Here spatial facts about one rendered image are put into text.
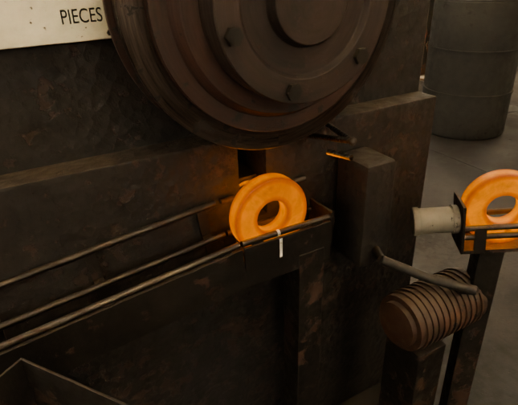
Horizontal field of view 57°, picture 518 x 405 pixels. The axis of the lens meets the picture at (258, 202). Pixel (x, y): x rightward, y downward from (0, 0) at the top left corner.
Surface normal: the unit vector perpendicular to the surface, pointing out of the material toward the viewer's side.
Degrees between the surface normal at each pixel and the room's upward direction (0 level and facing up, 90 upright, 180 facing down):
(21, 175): 0
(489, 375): 0
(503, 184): 90
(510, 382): 0
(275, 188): 90
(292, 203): 90
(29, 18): 90
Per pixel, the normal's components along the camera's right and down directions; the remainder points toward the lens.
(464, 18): -0.62, 0.37
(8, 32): 0.48, 0.39
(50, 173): -0.03, -0.89
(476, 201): -0.11, 0.46
